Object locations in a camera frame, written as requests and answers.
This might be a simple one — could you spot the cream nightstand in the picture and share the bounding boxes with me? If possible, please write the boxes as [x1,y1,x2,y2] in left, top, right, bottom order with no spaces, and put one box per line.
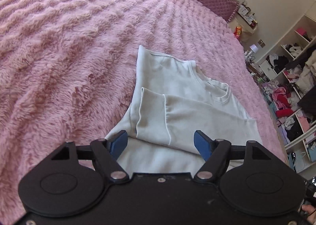
[228,13,258,43]

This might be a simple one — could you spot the pink fluffy blanket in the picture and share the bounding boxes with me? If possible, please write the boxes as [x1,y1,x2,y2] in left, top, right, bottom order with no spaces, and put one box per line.
[0,0,289,216]

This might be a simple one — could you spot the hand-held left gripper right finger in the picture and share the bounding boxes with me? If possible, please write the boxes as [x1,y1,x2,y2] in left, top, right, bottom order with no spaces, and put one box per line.
[193,130,271,183]

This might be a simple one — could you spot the white open shelf unit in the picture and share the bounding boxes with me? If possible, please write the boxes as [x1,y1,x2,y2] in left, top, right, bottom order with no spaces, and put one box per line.
[259,14,316,173]

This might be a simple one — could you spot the red and yellow snack bag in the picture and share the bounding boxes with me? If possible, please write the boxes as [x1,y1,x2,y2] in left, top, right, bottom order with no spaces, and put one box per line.
[233,26,244,40]

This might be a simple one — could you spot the cream sweatshirt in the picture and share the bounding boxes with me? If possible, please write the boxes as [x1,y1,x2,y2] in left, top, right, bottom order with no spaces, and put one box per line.
[105,45,263,173]

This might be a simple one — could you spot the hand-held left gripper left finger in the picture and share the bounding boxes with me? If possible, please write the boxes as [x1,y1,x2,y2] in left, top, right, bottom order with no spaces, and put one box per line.
[51,130,130,182]

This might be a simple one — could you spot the pile of clothes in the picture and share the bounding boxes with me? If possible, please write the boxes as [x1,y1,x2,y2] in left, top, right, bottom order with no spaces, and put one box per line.
[262,42,316,141]

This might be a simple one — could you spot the light blue bag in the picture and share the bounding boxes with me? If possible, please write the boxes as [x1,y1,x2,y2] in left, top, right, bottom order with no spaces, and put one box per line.
[288,146,312,172]

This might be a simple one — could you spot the person's right hand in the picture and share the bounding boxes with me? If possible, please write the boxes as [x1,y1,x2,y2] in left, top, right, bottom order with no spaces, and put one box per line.
[302,205,316,223]

